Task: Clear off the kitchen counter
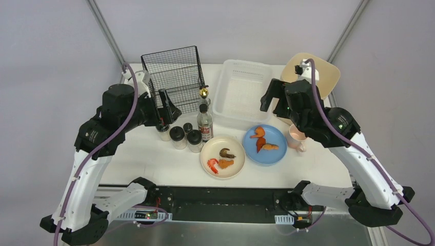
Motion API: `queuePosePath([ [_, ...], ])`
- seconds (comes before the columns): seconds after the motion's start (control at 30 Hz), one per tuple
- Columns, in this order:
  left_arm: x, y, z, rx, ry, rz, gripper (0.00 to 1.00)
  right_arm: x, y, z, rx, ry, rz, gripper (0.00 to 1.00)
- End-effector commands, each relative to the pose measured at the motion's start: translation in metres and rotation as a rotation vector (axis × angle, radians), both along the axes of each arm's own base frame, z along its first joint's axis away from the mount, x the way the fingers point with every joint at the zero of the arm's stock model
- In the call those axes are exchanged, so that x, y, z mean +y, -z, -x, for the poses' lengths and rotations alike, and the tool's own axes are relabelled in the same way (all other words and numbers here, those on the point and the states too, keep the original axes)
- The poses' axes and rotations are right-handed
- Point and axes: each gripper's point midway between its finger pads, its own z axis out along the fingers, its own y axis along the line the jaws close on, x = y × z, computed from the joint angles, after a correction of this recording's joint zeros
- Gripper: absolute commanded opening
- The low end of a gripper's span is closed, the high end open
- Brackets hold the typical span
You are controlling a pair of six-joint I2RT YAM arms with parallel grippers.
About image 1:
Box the spice jar black lid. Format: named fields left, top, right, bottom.
left=169, top=126, right=187, bottom=150
left=187, top=130, right=203, bottom=153
left=156, top=125, right=171, bottom=141

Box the dark sauce bottle red label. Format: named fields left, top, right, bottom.
left=196, top=103, right=213, bottom=142

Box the clear bottle gold spout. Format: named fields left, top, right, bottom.
left=198, top=85, right=211, bottom=110

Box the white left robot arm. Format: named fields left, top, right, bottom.
left=40, top=70, right=181, bottom=245

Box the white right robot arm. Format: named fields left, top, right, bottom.
left=260, top=58, right=415, bottom=228

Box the small dark taped spice jar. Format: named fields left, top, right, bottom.
left=183, top=122, right=193, bottom=135

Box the blue round plate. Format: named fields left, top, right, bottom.
left=242, top=125, right=287, bottom=166

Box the white plastic perforated basket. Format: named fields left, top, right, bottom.
left=212, top=59, right=273, bottom=124

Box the pink cup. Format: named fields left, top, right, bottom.
left=286, top=124, right=307, bottom=152

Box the orange fried toy food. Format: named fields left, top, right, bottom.
left=262, top=143, right=280, bottom=151

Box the beige plastic waste bin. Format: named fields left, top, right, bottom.
left=271, top=52, right=341, bottom=126

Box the cream round plate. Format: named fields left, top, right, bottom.
left=200, top=136, right=246, bottom=179

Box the red toy shrimp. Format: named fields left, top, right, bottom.
left=207, top=158, right=219, bottom=174

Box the brown toy shrimp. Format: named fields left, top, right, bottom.
left=219, top=148, right=236, bottom=159

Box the orange fried food piece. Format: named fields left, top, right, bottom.
left=218, top=159, right=234, bottom=169

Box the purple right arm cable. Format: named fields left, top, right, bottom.
left=304, top=58, right=435, bottom=246

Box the black wire basket rack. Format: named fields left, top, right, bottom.
left=141, top=46, right=205, bottom=114

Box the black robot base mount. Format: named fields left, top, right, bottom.
left=140, top=186, right=322, bottom=224

